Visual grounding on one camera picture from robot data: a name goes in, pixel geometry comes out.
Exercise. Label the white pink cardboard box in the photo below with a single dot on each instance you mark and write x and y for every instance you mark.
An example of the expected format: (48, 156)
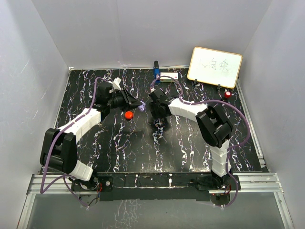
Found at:
(169, 77)

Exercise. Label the white whiteboard with wooden frame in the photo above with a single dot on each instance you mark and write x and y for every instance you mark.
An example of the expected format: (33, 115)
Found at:
(214, 67)

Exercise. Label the blue black device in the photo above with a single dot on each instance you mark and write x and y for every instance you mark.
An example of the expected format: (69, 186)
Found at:
(156, 71)

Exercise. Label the black front base bar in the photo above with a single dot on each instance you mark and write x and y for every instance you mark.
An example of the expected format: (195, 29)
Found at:
(199, 186)

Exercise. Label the red earbud charging case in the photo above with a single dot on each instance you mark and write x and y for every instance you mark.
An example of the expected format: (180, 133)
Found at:
(128, 115)

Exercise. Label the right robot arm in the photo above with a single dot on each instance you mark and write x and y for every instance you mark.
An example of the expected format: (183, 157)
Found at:
(215, 127)

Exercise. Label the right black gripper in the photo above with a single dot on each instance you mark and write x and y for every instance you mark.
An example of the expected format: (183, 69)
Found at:
(156, 114)

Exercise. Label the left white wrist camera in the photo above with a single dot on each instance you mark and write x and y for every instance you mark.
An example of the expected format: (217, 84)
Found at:
(116, 84)

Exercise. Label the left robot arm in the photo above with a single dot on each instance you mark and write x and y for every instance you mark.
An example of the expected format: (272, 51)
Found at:
(59, 149)

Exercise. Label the purple earbud charging case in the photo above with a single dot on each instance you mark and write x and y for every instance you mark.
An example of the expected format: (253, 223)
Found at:
(141, 107)

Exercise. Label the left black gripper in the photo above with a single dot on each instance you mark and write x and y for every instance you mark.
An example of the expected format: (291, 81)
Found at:
(127, 99)

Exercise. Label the red emergency stop button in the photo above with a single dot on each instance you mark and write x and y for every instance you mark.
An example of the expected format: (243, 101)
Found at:
(226, 96)

